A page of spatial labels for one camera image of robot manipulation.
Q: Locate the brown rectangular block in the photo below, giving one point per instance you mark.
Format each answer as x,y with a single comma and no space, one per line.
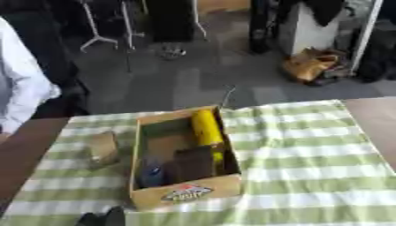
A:
193,164

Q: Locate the white tripod stand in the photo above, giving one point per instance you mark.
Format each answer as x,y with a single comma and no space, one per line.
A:
105,26

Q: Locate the white cabinet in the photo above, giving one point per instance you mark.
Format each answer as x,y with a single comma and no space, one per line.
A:
307,29

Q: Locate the tan cardboard box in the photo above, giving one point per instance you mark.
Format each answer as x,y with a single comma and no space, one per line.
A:
206,188

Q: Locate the tan paper bag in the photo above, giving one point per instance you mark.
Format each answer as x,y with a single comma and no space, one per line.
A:
312,66

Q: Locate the white pole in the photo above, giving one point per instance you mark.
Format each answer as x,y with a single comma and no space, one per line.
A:
366,35

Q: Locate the blue round object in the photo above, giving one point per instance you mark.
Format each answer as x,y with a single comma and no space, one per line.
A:
152,175

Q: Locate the person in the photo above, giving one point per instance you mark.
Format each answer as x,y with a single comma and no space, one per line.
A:
20,82

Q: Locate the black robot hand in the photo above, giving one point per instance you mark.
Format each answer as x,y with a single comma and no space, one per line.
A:
103,219

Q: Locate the yellow cylinder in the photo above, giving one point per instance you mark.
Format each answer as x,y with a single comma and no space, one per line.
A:
206,129

